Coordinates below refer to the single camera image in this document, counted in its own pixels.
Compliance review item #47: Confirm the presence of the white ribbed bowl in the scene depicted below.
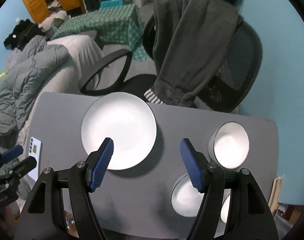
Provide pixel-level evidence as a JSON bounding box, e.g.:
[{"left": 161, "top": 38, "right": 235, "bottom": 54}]
[{"left": 208, "top": 122, "right": 250, "bottom": 170}]

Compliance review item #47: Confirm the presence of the white bowl edge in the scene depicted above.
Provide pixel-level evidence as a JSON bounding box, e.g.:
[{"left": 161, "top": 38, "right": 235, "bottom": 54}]
[{"left": 220, "top": 194, "right": 231, "bottom": 224}]

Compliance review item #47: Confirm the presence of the white smartphone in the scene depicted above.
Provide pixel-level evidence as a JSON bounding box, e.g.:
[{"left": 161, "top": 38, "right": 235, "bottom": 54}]
[{"left": 28, "top": 137, "right": 42, "bottom": 181}]

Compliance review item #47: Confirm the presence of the grey puffer jacket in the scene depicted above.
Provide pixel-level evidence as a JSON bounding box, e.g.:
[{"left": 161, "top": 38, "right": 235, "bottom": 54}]
[{"left": 0, "top": 35, "right": 69, "bottom": 137}]

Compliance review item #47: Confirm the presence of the white plate stack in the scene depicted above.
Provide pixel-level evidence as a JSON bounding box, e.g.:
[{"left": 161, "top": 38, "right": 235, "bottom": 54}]
[{"left": 80, "top": 92, "right": 157, "bottom": 171}]

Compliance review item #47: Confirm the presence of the white pillow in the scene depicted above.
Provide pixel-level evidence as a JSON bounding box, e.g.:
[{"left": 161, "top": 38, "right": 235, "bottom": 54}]
[{"left": 39, "top": 34, "right": 105, "bottom": 95}]

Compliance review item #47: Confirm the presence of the black clothing pile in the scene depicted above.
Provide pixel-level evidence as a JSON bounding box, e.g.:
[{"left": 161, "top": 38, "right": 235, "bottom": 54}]
[{"left": 3, "top": 19, "right": 44, "bottom": 50}]

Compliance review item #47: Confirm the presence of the dark grey hoodie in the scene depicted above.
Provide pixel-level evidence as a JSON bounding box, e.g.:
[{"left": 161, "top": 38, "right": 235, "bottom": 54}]
[{"left": 144, "top": 0, "right": 243, "bottom": 107}]

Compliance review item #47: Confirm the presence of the green checkered cloth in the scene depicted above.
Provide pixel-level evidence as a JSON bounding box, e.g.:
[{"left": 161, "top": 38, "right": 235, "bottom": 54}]
[{"left": 52, "top": 4, "right": 147, "bottom": 61}]

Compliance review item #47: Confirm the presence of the teal plastic crate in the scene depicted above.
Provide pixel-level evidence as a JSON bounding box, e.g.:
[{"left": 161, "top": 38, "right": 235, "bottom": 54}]
[{"left": 100, "top": 0, "right": 124, "bottom": 9}]

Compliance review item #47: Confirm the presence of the wooden board by wall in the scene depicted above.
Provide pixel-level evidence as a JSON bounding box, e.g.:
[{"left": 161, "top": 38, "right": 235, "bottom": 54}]
[{"left": 268, "top": 177, "right": 283, "bottom": 214}]

